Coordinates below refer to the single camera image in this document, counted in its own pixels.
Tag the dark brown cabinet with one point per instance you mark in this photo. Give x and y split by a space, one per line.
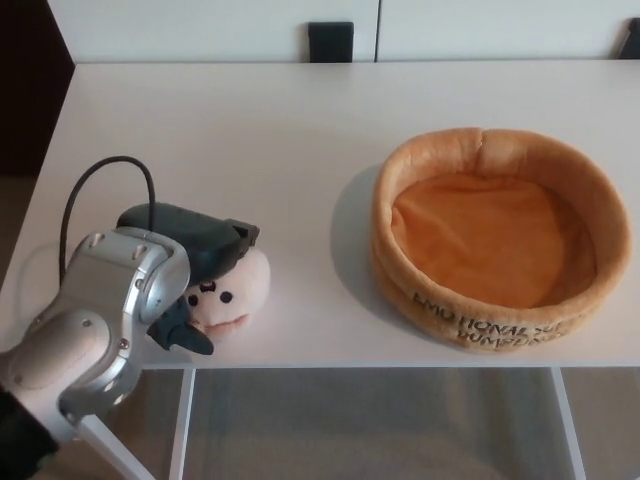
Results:
30 75

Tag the white table left leg frame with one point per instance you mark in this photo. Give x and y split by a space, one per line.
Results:
182 425

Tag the beige plush dumpling toy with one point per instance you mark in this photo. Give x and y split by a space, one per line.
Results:
246 280

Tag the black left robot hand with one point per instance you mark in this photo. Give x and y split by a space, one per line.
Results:
205 240

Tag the white cabinet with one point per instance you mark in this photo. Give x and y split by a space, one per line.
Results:
200 30

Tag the orange round plush plate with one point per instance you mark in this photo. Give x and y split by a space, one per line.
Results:
490 240

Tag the white table right leg frame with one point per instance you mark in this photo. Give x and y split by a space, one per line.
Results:
569 425

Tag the white table leg frame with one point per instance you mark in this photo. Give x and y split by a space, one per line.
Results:
182 425
569 425

